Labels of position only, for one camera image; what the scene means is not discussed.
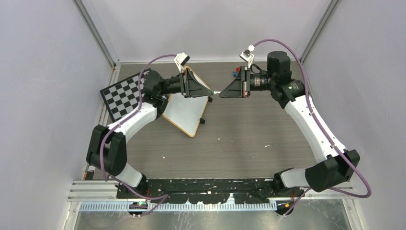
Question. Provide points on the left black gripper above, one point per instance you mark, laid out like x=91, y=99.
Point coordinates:
x=190, y=86

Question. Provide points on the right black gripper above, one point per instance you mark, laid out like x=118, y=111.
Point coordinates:
x=235, y=89

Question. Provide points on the yellow framed whiteboard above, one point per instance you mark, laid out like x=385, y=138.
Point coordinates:
x=184, y=113

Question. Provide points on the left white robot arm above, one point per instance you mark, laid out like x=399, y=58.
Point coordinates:
x=107, y=150

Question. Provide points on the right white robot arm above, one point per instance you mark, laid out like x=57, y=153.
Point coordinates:
x=331, y=168

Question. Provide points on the blue red toy car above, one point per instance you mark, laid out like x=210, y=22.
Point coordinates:
x=236, y=72

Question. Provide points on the black white checkerboard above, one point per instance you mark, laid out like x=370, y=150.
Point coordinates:
x=122, y=97

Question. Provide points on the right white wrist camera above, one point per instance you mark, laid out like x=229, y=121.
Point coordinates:
x=248, y=56

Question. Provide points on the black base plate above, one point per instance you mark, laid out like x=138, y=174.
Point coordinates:
x=215, y=191

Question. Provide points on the aluminium frame rail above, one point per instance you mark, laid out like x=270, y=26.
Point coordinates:
x=98, y=195

